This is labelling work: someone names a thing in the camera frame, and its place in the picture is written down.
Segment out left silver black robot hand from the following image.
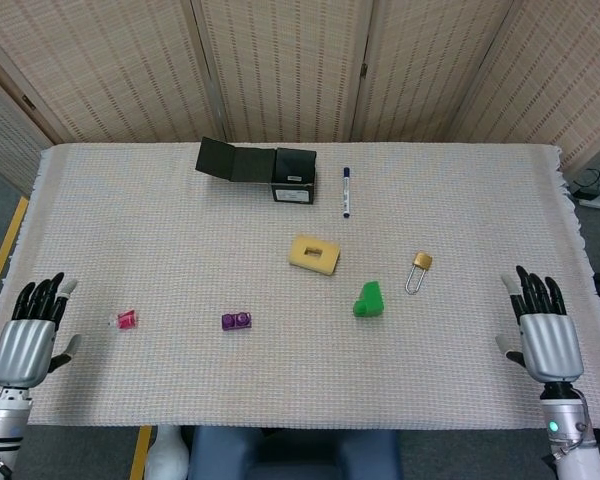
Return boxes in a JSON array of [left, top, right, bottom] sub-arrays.
[[0, 272, 83, 389]]

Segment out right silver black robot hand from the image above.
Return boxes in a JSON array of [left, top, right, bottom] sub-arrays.
[[495, 264, 585, 385]]

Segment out green block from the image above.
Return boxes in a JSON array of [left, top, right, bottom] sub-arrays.
[[352, 280, 385, 319]]

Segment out purple block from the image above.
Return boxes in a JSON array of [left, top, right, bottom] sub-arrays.
[[221, 311, 254, 332]]

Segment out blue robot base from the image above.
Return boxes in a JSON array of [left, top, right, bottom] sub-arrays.
[[187, 425, 404, 480]]

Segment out brass padlock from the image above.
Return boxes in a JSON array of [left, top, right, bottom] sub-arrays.
[[404, 251, 435, 296]]

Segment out white robot body part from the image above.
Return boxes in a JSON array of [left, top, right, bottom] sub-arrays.
[[144, 424, 190, 480]]

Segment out woven folding screen panel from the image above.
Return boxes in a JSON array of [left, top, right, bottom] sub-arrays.
[[0, 64, 49, 196], [0, 0, 226, 146], [192, 0, 379, 144], [449, 0, 600, 176], [352, 0, 526, 144]]

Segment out yellow sponge block with hole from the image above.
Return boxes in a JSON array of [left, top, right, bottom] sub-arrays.
[[287, 235, 342, 277]]

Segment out beige woven tablecloth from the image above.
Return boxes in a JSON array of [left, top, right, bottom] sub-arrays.
[[0, 142, 600, 431]]

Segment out blue white marker pen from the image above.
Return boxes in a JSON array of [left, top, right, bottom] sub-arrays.
[[342, 166, 354, 220]]

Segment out black open cardboard box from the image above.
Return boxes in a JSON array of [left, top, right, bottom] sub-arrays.
[[194, 135, 317, 205]]

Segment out black power adapter with cable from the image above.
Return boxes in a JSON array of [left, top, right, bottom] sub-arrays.
[[572, 168, 600, 200]]

